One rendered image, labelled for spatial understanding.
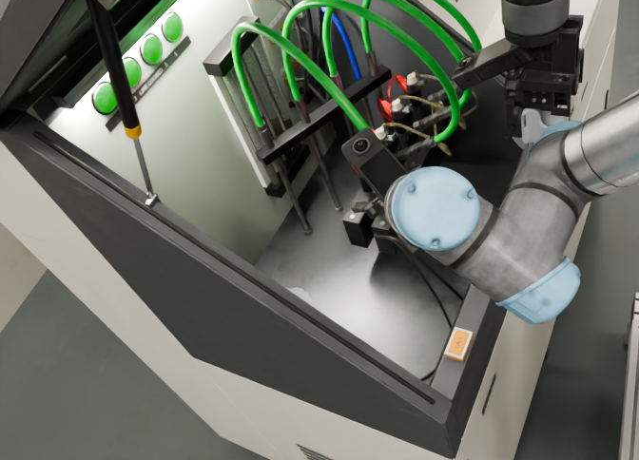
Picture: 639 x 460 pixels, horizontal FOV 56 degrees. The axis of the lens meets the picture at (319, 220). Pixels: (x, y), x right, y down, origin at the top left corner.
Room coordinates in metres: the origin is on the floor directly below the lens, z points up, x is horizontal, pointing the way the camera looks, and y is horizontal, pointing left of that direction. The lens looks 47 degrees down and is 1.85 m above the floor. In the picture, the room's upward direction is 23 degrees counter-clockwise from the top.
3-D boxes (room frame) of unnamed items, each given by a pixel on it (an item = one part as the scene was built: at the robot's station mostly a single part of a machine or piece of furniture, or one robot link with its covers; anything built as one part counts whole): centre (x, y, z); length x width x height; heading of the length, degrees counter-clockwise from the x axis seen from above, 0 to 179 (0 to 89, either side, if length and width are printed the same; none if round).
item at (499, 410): (0.62, -0.29, 0.44); 0.65 x 0.02 x 0.68; 136
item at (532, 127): (0.57, -0.32, 1.24); 0.06 x 0.03 x 0.09; 46
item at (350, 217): (0.88, -0.19, 0.91); 0.34 x 0.10 x 0.15; 136
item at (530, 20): (0.58, -0.33, 1.42); 0.08 x 0.08 x 0.05
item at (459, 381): (0.63, -0.28, 0.87); 0.62 x 0.04 x 0.16; 136
